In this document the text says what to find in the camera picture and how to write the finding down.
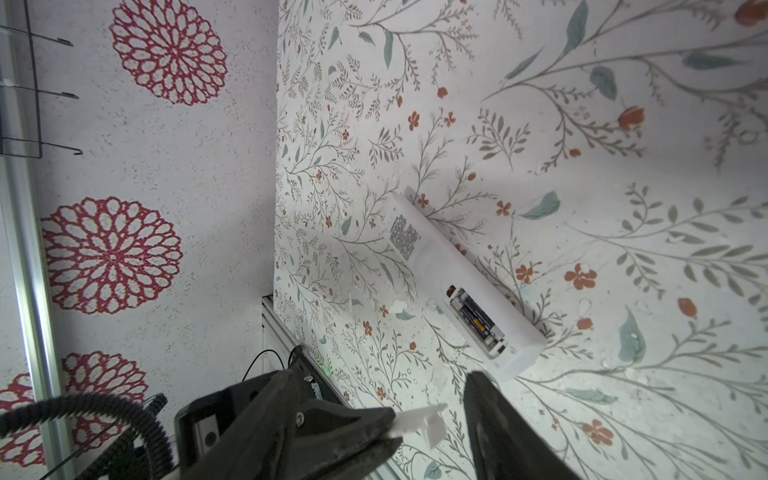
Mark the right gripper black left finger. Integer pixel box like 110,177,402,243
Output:
179,368,403,479

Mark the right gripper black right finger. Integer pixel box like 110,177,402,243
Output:
463,371,578,480

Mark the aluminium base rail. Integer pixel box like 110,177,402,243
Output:
262,295,350,407

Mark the black AAA battery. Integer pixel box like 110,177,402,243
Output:
458,296,508,355

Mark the black wire wall basket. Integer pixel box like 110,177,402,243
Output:
1,1,83,159

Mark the white remote control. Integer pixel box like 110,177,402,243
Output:
383,194,546,382

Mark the white battery compartment cover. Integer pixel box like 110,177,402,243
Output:
384,403,447,449

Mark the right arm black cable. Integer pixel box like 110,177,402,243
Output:
0,392,175,480

